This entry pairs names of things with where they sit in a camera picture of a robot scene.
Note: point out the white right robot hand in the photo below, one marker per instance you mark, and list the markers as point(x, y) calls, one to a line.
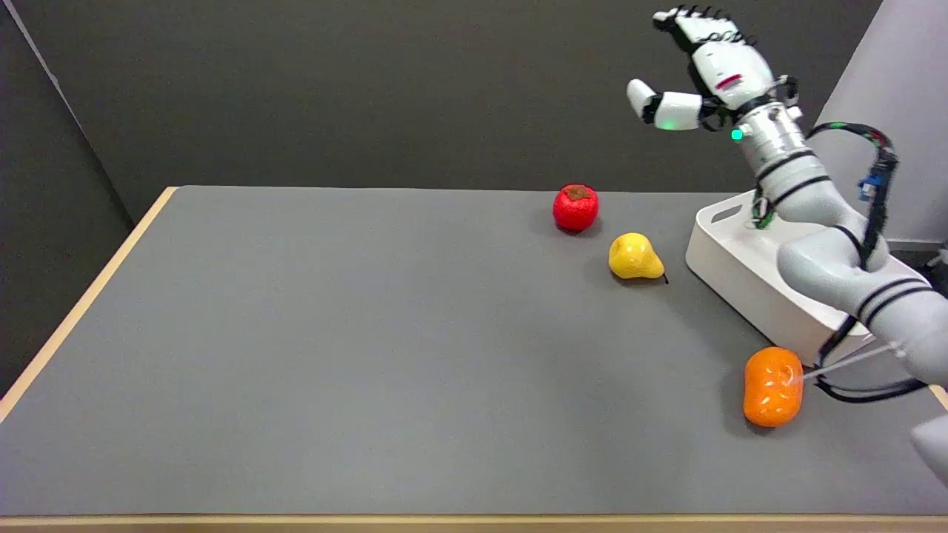
point(722, 70)

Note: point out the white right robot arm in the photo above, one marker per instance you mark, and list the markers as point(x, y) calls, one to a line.
point(829, 244)

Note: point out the white plastic tray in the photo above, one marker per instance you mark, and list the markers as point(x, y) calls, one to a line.
point(740, 266)

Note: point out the yellow pear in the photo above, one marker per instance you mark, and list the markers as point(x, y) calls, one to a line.
point(634, 257)

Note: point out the orange bell pepper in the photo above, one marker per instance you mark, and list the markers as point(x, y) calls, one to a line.
point(772, 386)

